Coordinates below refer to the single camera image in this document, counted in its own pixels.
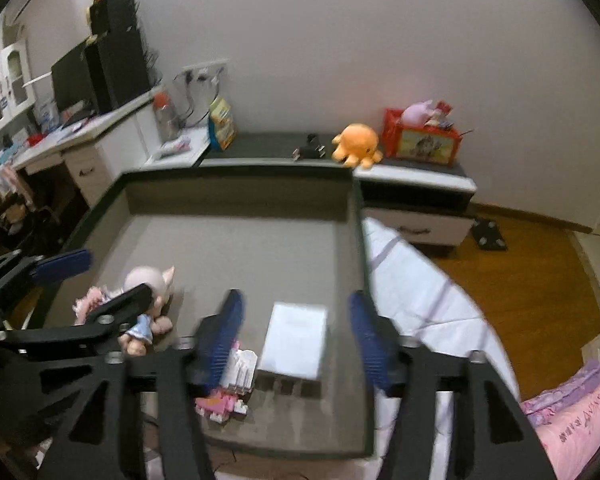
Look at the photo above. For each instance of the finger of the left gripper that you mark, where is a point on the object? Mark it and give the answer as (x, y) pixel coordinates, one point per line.
(19, 274)
(115, 307)

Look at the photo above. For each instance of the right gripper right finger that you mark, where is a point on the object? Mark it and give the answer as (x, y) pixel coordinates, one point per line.
(491, 437)

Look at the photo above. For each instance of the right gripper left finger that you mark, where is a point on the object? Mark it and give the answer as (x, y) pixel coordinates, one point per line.
(192, 367)

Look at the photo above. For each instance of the pink pig doll figurine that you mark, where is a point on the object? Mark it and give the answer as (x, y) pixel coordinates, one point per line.
(152, 322)

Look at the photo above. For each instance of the pink building block donut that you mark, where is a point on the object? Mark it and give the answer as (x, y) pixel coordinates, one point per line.
(94, 297)

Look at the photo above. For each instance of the white power adapter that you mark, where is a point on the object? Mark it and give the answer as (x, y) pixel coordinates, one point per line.
(293, 351)

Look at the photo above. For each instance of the pink bed quilt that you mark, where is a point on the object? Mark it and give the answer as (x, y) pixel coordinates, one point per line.
(567, 420)

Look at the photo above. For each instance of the white computer desk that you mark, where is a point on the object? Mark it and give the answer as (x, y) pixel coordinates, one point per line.
(98, 152)

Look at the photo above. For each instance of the pink and black tray box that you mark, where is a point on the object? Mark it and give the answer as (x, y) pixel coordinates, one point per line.
(280, 234)

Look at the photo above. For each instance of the red cap water bottle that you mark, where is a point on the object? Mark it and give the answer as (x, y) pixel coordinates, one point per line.
(166, 116)

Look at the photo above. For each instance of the black computer monitor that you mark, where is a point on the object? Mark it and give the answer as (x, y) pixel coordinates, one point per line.
(72, 81)

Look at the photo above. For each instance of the black bathroom scale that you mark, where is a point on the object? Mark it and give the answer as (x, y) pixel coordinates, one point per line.
(487, 235)

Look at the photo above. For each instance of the snack bag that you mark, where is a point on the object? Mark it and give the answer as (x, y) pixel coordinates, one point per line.
(221, 127)

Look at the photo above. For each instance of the black computer tower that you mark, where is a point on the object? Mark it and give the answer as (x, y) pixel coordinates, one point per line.
(117, 69)

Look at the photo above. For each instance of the low white tv cabinet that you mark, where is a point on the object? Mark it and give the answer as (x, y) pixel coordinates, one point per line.
(428, 205)

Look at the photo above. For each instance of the black small clip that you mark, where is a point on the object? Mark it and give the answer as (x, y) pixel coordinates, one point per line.
(312, 149)

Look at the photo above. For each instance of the black speaker box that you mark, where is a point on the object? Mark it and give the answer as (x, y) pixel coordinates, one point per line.
(112, 16)

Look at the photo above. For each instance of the orange octopus plush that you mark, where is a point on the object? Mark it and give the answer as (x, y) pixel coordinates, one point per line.
(357, 145)

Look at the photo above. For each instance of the red storage crate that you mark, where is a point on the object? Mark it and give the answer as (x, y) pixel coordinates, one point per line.
(421, 144)

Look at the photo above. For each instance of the pink plush toy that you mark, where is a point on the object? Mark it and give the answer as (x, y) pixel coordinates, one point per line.
(417, 114)

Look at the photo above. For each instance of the white wall cabinet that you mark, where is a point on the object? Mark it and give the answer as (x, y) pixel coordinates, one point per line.
(16, 91)

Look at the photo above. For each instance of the wall power strip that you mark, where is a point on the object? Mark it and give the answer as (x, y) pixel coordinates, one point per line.
(206, 70)

